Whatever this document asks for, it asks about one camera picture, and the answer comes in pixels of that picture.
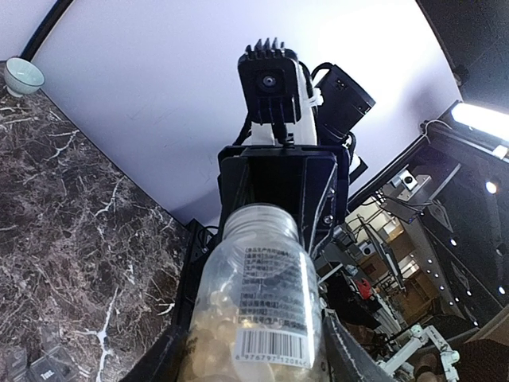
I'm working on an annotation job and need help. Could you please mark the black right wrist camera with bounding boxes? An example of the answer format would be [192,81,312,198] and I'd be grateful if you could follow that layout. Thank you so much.
[237,38,301,146]

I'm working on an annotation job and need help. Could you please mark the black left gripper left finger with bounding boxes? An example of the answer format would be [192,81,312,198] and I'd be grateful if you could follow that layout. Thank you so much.
[122,316,191,382]

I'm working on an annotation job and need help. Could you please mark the small white-green ceramic bowl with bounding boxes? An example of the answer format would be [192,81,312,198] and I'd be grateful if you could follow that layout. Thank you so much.
[4,57,45,98]

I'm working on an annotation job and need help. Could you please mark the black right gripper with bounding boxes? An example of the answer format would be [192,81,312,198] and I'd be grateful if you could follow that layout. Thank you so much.
[218,146,350,259]

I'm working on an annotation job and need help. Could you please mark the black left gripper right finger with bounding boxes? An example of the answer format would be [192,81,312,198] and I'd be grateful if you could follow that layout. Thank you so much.
[320,308,394,382]

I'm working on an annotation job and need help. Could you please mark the clear pill bottle green label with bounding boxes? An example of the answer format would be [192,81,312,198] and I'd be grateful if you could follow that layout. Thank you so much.
[178,204,322,381]

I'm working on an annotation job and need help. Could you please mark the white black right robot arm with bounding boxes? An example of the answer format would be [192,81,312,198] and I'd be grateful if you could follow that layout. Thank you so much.
[218,60,375,255]

